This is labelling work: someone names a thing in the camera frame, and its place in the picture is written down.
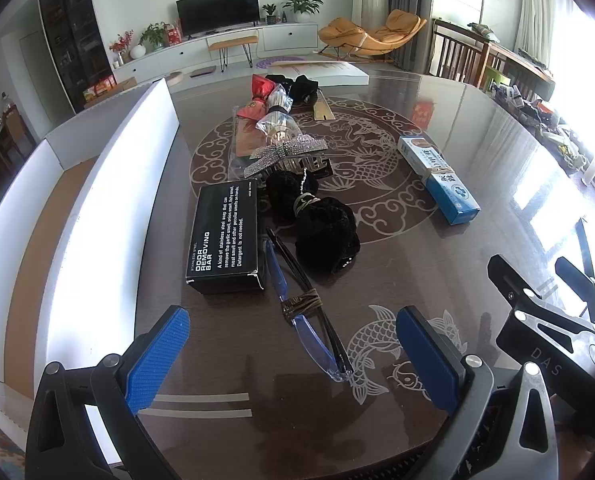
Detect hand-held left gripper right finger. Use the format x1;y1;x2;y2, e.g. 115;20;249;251
396;305;563;480

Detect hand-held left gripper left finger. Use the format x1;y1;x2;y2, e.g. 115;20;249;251
24;305;190;480

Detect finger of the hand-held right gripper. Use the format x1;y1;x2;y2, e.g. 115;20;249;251
487;255;545;308
555;257;595;323

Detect blue-lens glasses with cord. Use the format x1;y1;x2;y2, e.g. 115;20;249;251
264;227;354;383

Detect black velvet beaded pouch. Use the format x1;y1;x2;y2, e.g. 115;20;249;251
266;170;362;276
266;74;319;107

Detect white cardboard box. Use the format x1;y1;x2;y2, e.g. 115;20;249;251
0;77;180;466

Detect chopsticks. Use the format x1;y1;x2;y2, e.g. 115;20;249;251
256;85;301;148

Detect blue and white carton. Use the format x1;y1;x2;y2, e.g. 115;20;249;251
397;135;481;226

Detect black printed box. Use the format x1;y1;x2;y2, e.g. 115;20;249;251
186;180;265;295

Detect pile of assorted clutter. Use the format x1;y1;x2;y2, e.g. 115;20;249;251
492;80;595;211

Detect red envelope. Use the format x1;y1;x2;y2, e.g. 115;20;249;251
411;101;435;126

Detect wooden side table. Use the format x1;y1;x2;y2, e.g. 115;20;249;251
477;25;558;101

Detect dark wooden chair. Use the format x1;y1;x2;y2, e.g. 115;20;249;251
430;19;493;86

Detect wooden board in plastic packet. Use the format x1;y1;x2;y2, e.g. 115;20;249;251
230;105;278;181

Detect rhinestone bow hair clip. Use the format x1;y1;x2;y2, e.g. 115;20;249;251
244;136;333;186

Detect gold metal bookmark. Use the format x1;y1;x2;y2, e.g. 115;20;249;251
313;92;338;121

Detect white flat board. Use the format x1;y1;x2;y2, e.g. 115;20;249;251
257;57;371;88

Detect snack boxes on floor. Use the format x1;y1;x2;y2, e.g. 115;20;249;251
82;75;118;101

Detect white sheer curtain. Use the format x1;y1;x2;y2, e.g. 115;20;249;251
515;0;558;51

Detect orange lounge chair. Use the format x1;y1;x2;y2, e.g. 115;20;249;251
318;9;428;61

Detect red satin pouch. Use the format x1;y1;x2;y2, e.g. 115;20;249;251
240;74;278;120

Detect white TV cabinet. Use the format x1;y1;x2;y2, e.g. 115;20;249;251
112;22;323;86

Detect red flowers in white vase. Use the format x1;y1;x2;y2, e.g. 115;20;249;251
110;32;148;63

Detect purple round rug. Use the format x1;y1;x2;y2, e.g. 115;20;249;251
254;55;303;68

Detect leafy potted plant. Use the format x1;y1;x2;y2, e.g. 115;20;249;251
138;22;170;51

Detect wooden stool with hairpin legs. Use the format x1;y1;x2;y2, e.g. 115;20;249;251
207;30;259;72

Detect dark display cabinet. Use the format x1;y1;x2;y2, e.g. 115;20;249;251
38;0;115;113

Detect large potted green plant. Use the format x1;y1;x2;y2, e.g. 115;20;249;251
281;0;324;24

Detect black television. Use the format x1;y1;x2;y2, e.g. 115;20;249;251
176;0;260;37

